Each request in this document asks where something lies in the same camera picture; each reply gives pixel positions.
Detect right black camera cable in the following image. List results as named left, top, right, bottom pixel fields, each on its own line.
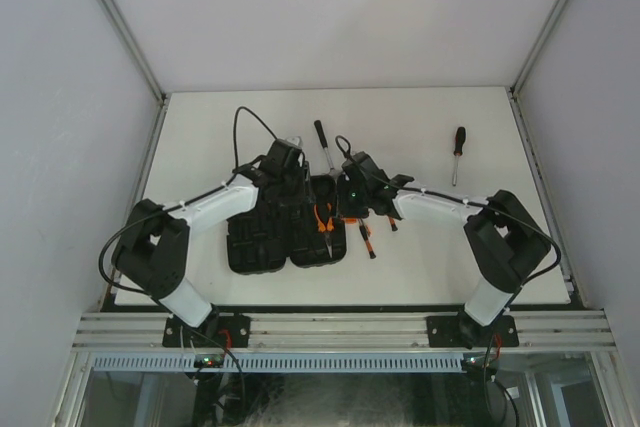
left=334, top=134, right=561, bottom=293

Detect black orange handled screwdriver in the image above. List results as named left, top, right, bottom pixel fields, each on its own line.
left=451, top=126, right=466, bottom=186

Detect black camera cable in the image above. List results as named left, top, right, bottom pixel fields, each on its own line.
left=97, top=106, right=284, bottom=298
left=334, top=134, right=561, bottom=293

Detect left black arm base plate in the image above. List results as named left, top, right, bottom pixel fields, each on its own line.
left=162, top=314, right=251, bottom=349

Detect orange handled needle-nose pliers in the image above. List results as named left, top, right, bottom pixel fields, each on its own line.
left=313, top=202, right=334, bottom=258

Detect left black camera cable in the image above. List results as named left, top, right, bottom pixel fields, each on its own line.
left=97, top=106, right=284, bottom=298

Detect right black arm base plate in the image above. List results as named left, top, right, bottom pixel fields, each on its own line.
left=426, top=315, right=520, bottom=349

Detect aluminium front frame rail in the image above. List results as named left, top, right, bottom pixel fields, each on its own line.
left=72, top=310, right=615, bottom=353

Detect black handled claw hammer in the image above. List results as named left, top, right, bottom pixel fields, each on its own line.
left=314, top=120, right=339, bottom=178

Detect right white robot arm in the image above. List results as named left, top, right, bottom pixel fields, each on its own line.
left=337, top=148, right=562, bottom=348

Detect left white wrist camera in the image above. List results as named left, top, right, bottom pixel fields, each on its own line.
left=285, top=136, right=303, bottom=149

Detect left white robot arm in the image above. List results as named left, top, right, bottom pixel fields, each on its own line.
left=109, top=137, right=305, bottom=347

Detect black plastic tool case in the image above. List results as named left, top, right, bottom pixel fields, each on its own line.
left=226, top=174, right=347, bottom=275

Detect blue slotted cable duct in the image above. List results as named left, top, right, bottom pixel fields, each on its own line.
left=92, top=352, right=465, bottom=374

